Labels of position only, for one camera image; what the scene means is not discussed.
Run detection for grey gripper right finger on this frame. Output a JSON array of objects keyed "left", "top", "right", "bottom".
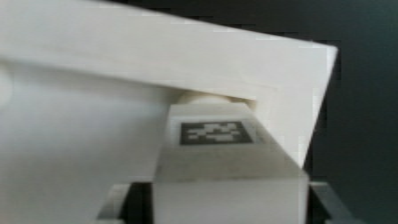
[{"left": 307, "top": 182, "right": 359, "bottom": 224}]

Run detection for white square tabletop part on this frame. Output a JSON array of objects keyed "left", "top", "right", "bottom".
[{"left": 0, "top": 0, "right": 338, "bottom": 224}]

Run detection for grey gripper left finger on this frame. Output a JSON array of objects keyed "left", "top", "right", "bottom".
[{"left": 94, "top": 184, "right": 130, "bottom": 224}]

